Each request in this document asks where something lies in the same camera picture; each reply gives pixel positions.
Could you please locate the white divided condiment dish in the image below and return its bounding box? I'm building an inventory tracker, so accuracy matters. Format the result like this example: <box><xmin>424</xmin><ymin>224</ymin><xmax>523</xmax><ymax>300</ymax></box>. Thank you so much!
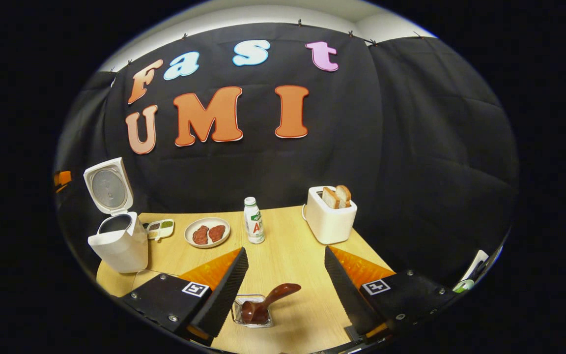
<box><xmin>145</xmin><ymin>219</ymin><xmax>175</xmax><ymax>241</ymax></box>

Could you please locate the clear plastic tray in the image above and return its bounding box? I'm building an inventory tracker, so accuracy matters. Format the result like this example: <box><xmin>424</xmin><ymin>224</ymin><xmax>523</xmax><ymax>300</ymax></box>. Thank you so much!
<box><xmin>97</xmin><ymin>268</ymin><xmax>166</xmax><ymax>297</ymax></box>

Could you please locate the brown wooden spoon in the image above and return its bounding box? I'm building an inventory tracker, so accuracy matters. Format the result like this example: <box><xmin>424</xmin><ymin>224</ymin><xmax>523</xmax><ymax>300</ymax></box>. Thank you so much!
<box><xmin>240</xmin><ymin>283</ymin><xmax>302</xmax><ymax>325</ymax></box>

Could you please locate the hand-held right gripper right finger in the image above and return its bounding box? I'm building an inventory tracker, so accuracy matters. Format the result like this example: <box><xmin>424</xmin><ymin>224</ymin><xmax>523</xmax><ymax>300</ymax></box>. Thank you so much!
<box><xmin>325</xmin><ymin>246</ymin><xmax>463</xmax><ymax>345</ymax></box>

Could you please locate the white rice cooker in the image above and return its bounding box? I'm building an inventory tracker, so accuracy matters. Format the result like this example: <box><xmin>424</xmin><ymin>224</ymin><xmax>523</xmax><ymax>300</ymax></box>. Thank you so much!
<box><xmin>83</xmin><ymin>157</ymin><xmax>149</xmax><ymax>274</ymax></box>

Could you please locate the round beige plate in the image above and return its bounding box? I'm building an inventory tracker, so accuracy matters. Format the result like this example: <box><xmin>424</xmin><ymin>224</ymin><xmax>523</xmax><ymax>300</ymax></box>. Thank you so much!
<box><xmin>184</xmin><ymin>217</ymin><xmax>231</xmax><ymax>249</ymax></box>

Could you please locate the white drink bottle green cap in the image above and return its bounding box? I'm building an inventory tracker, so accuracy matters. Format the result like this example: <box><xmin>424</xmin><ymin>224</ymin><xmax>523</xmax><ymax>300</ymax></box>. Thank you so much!
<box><xmin>244</xmin><ymin>197</ymin><xmax>266</xmax><ymax>244</ymax></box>

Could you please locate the white and green object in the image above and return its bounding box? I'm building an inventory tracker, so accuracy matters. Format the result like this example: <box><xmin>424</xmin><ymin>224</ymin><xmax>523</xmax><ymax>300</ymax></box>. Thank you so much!
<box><xmin>453</xmin><ymin>250</ymin><xmax>490</xmax><ymax>294</ymax></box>

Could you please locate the white toaster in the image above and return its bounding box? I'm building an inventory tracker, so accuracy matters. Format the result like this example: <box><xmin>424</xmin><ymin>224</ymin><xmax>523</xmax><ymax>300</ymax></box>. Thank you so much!
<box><xmin>303</xmin><ymin>186</ymin><xmax>358</xmax><ymax>245</ymax></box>

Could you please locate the black backdrop cloth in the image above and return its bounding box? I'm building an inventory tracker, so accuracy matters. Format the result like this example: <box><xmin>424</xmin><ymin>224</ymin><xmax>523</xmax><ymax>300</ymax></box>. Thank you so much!
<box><xmin>55</xmin><ymin>22</ymin><xmax>519</xmax><ymax>286</ymax></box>

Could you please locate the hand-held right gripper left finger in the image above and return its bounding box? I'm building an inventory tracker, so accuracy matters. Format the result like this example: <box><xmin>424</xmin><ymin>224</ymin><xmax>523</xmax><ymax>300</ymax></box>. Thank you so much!
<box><xmin>118</xmin><ymin>247</ymin><xmax>249</xmax><ymax>347</ymax></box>

